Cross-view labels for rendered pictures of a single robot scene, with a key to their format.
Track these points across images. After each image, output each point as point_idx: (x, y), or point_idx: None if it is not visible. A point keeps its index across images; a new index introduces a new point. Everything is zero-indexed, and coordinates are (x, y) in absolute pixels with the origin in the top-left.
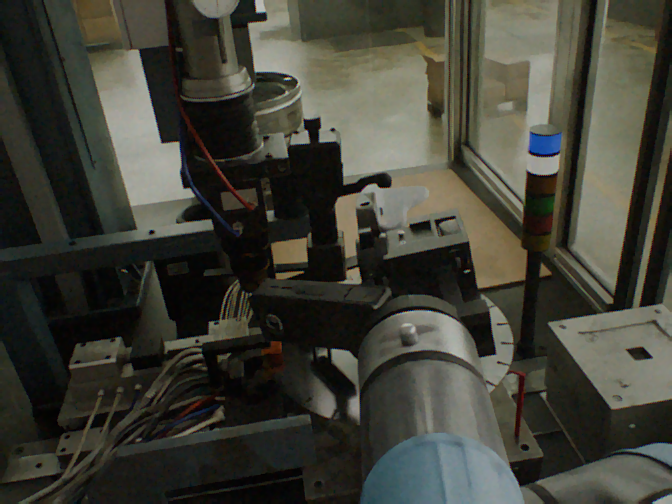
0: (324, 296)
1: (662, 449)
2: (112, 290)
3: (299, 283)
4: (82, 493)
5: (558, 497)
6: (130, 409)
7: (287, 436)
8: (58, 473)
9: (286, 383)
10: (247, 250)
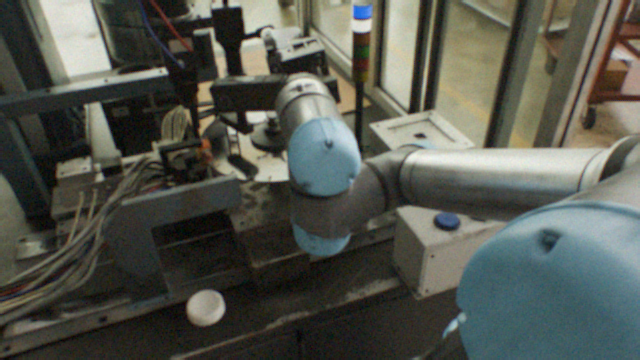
0: (252, 81)
1: (418, 142)
2: (66, 134)
3: (236, 77)
4: (87, 248)
5: (372, 162)
6: (106, 201)
7: (225, 186)
8: (59, 247)
9: (216, 165)
10: (187, 79)
